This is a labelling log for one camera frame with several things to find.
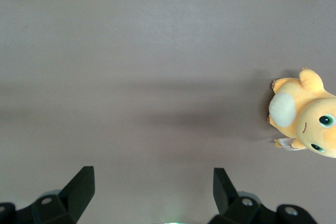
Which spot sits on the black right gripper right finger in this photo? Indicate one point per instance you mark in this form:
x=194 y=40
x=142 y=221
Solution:
x=228 y=203

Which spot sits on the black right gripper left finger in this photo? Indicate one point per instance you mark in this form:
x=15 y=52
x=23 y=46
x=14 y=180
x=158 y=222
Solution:
x=71 y=197

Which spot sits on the orange dragon plush toy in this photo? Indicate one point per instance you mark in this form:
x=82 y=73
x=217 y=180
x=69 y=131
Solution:
x=307 y=108

